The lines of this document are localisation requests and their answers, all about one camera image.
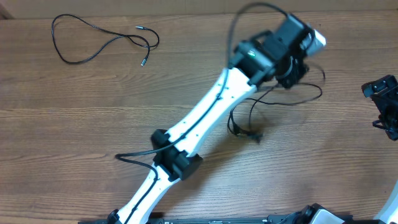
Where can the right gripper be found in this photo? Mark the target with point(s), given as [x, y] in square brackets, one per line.
[390, 90]

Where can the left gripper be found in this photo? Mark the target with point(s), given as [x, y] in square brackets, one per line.
[289, 79]

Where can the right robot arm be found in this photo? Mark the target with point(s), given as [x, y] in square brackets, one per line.
[388, 213]

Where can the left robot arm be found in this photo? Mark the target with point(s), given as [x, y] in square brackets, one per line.
[265, 56]

